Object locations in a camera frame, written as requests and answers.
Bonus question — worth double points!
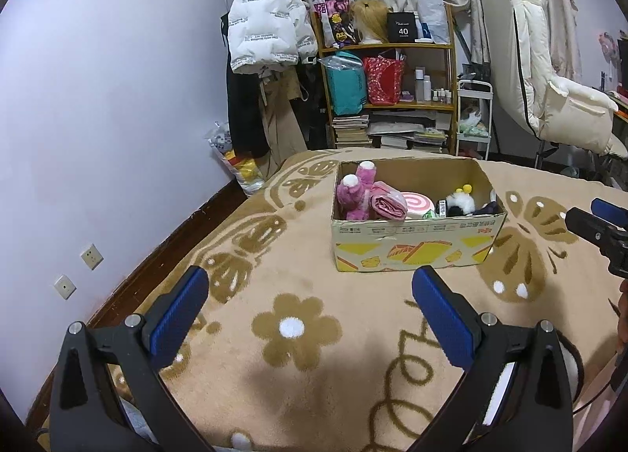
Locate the white metal cart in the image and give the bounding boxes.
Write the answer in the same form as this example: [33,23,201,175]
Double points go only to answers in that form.
[454,80,494,161]

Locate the black monitor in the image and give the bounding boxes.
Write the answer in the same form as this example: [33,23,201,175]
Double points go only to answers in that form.
[615,37,628,90]

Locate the white puffer jacket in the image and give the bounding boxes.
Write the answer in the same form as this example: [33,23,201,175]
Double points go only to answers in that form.
[228,0,319,75]

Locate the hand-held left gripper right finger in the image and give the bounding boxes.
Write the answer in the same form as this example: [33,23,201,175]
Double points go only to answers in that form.
[411,265,575,452]

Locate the pink black printed bag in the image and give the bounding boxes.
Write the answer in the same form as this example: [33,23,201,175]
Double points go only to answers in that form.
[314,0,361,48]

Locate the wooden shelf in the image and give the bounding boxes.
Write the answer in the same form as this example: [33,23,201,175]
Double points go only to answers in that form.
[314,3,457,153]

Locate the red patterned bag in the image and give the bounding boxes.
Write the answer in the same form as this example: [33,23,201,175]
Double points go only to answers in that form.
[363,57,405,106]

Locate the beige coat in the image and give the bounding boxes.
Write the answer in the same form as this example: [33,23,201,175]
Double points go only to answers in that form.
[257,71,310,173]

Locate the white plastic bag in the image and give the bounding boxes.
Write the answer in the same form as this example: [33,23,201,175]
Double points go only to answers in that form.
[416,0,451,44]

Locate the clear plastic bag of items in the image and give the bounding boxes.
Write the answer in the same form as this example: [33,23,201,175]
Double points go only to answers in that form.
[208,121,268,196]

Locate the black garment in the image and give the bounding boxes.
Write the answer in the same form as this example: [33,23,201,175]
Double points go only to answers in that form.
[226,54,270,158]

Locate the wide stack of books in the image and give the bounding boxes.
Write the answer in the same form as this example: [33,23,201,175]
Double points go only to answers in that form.
[368,111,449,153]

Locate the beige flower printed blanket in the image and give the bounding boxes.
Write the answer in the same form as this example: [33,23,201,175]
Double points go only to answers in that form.
[93,148,628,452]

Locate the white padded chair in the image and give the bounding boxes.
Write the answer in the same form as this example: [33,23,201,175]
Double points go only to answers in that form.
[478,0,628,161]

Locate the white bottles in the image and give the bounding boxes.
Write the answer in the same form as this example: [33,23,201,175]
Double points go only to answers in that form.
[414,68,433,102]

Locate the narrow stack of books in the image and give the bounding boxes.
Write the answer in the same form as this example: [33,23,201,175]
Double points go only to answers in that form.
[331,114,371,148]

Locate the pink rolled cloth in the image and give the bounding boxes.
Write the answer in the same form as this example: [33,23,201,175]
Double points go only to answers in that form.
[368,181,408,222]

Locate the pink desk fan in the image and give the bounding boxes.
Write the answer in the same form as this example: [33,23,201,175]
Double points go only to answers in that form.
[599,31,621,57]

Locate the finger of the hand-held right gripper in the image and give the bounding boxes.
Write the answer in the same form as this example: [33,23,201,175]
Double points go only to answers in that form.
[564,207,628,256]
[590,198,628,230]

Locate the pink swirl round pillow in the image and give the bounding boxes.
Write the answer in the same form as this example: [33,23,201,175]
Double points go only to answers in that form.
[400,191,436,221]

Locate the white wall outlet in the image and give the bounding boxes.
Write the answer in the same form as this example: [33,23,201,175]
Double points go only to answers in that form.
[53,274,78,300]
[80,243,105,271]

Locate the black box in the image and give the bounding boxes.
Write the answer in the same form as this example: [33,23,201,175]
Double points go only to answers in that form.
[387,11,422,44]

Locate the pink plush toy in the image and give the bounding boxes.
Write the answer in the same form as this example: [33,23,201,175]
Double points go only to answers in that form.
[336,161,378,221]

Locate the blonde wig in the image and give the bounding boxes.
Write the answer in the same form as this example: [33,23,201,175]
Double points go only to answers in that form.
[349,0,393,44]

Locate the cardboard box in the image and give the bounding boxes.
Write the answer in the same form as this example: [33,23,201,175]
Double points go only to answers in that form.
[331,157,508,273]

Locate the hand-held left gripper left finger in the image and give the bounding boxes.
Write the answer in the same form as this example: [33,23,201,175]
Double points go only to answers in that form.
[49,265,217,452]

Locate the teal bag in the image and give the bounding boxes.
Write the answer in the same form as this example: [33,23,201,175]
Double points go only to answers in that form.
[324,57,368,116]

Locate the panda plush toy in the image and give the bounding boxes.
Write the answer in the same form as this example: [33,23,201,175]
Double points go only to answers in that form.
[444,182,476,216]

